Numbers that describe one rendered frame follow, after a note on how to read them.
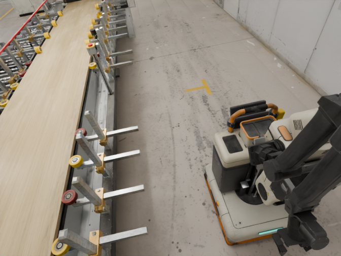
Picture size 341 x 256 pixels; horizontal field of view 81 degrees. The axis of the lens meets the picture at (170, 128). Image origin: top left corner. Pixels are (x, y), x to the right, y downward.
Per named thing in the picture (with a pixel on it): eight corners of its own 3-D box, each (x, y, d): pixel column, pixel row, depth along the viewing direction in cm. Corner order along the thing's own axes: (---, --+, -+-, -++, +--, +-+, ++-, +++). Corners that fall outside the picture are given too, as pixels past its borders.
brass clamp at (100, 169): (106, 156, 141) (104, 152, 137) (106, 172, 132) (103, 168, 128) (98, 158, 141) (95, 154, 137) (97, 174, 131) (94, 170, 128)
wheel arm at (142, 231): (147, 228, 106) (146, 225, 103) (148, 234, 103) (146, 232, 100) (66, 247, 104) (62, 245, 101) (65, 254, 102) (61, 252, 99)
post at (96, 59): (113, 91, 211) (96, 51, 178) (112, 94, 208) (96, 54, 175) (108, 92, 211) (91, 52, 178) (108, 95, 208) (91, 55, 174)
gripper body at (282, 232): (315, 243, 70) (318, 228, 67) (287, 248, 70) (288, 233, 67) (302, 227, 76) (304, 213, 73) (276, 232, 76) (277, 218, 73)
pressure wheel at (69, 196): (72, 213, 117) (62, 205, 109) (69, 201, 122) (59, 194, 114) (85, 205, 119) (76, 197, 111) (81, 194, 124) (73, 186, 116)
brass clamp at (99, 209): (107, 190, 126) (104, 187, 122) (106, 212, 117) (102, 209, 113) (97, 192, 126) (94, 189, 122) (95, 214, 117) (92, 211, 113)
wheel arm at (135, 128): (138, 128, 157) (137, 125, 154) (139, 131, 155) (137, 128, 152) (84, 140, 156) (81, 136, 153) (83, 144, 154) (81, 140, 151)
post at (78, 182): (112, 211, 131) (78, 174, 96) (112, 216, 129) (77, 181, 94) (107, 212, 131) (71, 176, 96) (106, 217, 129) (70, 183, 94)
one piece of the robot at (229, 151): (209, 174, 191) (212, 111, 130) (264, 162, 193) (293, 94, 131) (222, 209, 168) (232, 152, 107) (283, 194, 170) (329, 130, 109)
